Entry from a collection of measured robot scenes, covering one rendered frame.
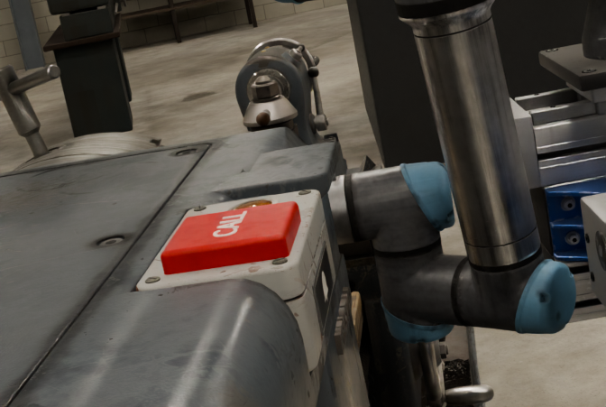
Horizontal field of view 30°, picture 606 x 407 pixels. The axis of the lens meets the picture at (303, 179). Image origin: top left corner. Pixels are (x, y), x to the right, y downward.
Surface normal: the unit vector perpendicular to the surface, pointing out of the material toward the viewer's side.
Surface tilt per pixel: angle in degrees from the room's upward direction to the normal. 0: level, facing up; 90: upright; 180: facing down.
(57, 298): 0
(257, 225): 0
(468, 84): 96
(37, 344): 0
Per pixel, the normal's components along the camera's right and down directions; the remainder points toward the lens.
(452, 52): -0.22, 0.39
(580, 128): 0.01, 0.24
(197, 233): -0.18, -0.96
